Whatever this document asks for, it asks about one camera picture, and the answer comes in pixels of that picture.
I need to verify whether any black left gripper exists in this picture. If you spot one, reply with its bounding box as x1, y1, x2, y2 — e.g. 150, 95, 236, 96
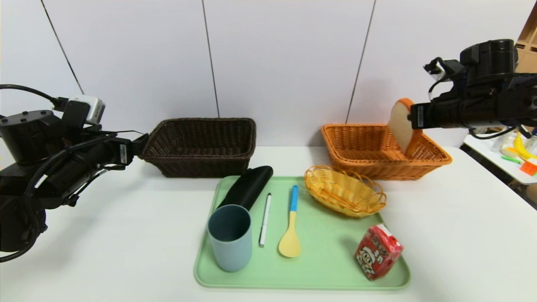
70, 133, 149, 178

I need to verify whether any black soft case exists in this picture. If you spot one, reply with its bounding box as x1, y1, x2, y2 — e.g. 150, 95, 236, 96
218, 166, 274, 211

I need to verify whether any blue-grey plastic cup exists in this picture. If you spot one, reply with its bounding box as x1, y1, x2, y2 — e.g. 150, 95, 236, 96
208, 204, 253, 272

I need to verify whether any slice of toast bread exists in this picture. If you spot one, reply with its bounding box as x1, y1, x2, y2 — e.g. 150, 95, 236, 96
387, 98, 423, 156

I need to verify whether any red milk carton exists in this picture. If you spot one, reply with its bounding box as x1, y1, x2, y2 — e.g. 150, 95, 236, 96
354, 223, 404, 281

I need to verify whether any dark brown wicker basket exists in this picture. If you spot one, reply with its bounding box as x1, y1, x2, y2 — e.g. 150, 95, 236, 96
138, 118, 257, 178

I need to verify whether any small yellow oval wicker basket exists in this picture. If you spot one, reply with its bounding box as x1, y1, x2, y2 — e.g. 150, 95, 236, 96
304, 165, 387, 218

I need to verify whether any orange wicker basket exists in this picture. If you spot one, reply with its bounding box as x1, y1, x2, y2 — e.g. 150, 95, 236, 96
321, 124, 453, 181

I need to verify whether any white pen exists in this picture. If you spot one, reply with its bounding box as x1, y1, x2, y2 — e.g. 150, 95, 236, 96
258, 193, 272, 247

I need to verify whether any light green plastic tray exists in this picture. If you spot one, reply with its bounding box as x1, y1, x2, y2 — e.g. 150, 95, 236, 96
194, 175, 410, 290

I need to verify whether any white side table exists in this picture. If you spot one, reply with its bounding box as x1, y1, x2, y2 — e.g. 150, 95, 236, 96
462, 128, 537, 186

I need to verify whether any yellow banana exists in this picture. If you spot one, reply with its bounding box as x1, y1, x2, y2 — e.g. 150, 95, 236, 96
513, 133, 537, 161

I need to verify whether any wooden cabinet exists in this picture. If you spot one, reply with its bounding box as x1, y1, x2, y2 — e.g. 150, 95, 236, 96
514, 2, 537, 74

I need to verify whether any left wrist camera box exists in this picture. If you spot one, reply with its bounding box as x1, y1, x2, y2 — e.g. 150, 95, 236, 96
63, 96, 106, 126

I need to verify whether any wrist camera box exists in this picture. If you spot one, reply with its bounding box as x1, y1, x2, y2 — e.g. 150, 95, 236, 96
63, 96, 106, 126
424, 58, 464, 85

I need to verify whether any black left camera cable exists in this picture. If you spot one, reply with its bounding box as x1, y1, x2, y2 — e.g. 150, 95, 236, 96
0, 84, 68, 108

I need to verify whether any black camera cable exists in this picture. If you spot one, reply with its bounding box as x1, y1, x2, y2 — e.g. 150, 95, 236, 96
0, 84, 68, 108
427, 59, 456, 100

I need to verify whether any yellow spoon with blue handle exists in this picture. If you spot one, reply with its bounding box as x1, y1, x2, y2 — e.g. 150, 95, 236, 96
278, 185, 301, 258

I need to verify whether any black right camera cable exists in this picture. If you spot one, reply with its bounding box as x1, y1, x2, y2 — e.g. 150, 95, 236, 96
427, 59, 456, 100

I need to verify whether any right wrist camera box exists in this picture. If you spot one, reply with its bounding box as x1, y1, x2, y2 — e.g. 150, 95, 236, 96
424, 58, 464, 85

